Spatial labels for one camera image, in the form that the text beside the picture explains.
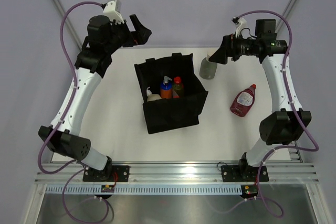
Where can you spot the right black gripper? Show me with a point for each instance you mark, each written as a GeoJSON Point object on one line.
{"type": "Point", "coordinates": [229, 43]}

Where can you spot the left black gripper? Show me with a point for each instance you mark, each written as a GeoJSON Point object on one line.
{"type": "Point", "coordinates": [139, 36]}

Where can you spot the grey-green pump bottle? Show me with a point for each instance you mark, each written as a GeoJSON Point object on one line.
{"type": "Point", "coordinates": [208, 69]}

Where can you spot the dark red Fairy bottle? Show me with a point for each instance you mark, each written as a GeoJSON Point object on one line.
{"type": "Point", "coordinates": [243, 101]}

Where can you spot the orange blue-pump bottle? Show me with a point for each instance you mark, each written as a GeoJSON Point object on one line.
{"type": "Point", "coordinates": [166, 88]}

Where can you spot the yellow red-cap detergent bottle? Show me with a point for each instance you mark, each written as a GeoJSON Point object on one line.
{"type": "Point", "coordinates": [177, 88]}

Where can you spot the beige pump bottle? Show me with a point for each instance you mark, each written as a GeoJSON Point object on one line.
{"type": "Point", "coordinates": [152, 96]}

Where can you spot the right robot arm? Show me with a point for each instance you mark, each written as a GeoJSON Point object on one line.
{"type": "Point", "coordinates": [287, 119]}

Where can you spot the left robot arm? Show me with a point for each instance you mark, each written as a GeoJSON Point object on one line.
{"type": "Point", "coordinates": [104, 37]}

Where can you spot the black canvas bag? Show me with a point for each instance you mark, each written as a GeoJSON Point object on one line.
{"type": "Point", "coordinates": [169, 114]}

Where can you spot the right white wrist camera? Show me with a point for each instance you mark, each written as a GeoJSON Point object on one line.
{"type": "Point", "coordinates": [240, 24]}

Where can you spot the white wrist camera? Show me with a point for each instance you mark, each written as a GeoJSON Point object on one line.
{"type": "Point", "coordinates": [112, 11]}
{"type": "Point", "coordinates": [240, 24]}

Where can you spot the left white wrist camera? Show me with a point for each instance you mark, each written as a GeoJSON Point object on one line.
{"type": "Point", "coordinates": [112, 11]}

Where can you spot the right aluminium frame post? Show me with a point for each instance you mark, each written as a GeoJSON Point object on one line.
{"type": "Point", "coordinates": [286, 14]}

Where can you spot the aluminium frame post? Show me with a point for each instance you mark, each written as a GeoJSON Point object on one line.
{"type": "Point", "coordinates": [286, 14]}
{"type": "Point", "coordinates": [59, 7]}

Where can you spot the left aluminium frame post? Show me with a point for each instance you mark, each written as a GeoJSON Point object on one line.
{"type": "Point", "coordinates": [59, 7]}

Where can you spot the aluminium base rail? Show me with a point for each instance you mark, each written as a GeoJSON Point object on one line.
{"type": "Point", "coordinates": [207, 173]}

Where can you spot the white slotted cable duct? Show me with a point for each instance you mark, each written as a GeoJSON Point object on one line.
{"type": "Point", "coordinates": [124, 189]}

